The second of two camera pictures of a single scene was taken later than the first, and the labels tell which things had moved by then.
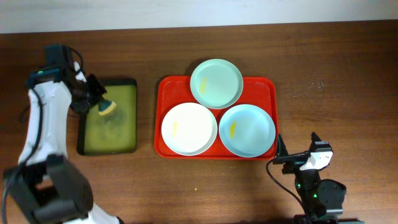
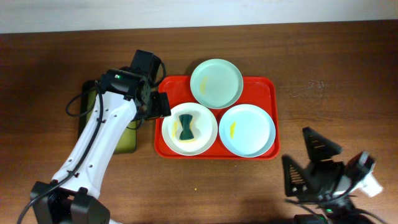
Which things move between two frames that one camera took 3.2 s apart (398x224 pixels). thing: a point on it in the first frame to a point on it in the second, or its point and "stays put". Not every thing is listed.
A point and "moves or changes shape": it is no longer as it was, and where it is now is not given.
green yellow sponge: [106, 107] moves or changes shape
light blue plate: [247, 130] stays put
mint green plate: [216, 83] stays put
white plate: [189, 129] stays put
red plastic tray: [171, 91] stays put
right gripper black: [293, 161] to [301, 181]
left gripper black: [94, 90] to [160, 104]
